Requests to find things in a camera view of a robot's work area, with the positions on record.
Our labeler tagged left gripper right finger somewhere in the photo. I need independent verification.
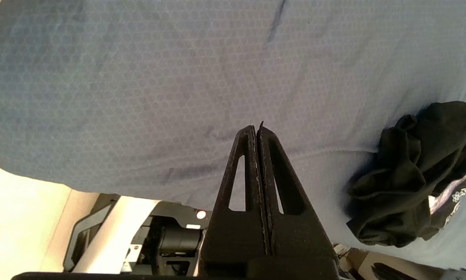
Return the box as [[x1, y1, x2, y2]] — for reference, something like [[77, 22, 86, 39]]
[[257, 121, 339, 269]]

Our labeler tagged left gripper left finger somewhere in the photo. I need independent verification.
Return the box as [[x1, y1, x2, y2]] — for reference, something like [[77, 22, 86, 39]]
[[199, 125, 272, 275]]

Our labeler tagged black t-shirt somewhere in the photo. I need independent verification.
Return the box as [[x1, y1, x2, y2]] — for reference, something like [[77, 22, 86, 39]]
[[346, 101, 466, 248]]

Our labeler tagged grey loop handle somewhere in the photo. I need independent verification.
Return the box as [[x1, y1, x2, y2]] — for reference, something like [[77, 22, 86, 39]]
[[63, 194, 120, 273]]

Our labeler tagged tan cardboard box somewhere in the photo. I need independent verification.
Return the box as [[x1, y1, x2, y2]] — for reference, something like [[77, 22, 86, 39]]
[[334, 244, 465, 280]]

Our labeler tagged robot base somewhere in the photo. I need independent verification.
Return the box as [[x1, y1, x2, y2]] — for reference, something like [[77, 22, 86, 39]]
[[73, 196, 215, 277]]

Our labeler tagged bed with blue sheet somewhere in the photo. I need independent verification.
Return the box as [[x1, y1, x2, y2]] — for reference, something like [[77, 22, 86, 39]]
[[0, 0, 466, 273]]

